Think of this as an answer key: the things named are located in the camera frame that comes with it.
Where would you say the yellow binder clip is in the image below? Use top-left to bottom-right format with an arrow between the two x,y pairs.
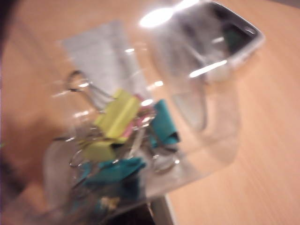
95,88 -> 141,143
83,140 -> 117,162

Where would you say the clear plastic labelled jar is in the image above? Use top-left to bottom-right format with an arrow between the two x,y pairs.
42,0 -> 243,225

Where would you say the white and black remote controller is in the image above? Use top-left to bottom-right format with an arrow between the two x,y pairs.
175,0 -> 267,83

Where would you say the pink binder clip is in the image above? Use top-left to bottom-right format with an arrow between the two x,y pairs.
121,93 -> 150,139

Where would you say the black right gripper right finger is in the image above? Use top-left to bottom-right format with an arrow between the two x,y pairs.
151,195 -> 175,225

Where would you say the teal binder clip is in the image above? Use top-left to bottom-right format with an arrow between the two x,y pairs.
150,98 -> 181,146
82,157 -> 146,186

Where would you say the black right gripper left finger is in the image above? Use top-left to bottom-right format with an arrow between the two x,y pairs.
118,203 -> 153,225

